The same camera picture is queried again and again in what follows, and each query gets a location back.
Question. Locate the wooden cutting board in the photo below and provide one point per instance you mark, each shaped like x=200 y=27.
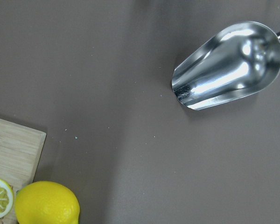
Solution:
x=20 y=151

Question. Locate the whole yellow lemon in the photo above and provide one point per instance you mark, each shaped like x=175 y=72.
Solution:
x=46 y=202

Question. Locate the lemon half slice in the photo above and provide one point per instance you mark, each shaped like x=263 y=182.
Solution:
x=6 y=198

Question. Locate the metal scoop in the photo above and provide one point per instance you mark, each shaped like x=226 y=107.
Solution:
x=241 y=60

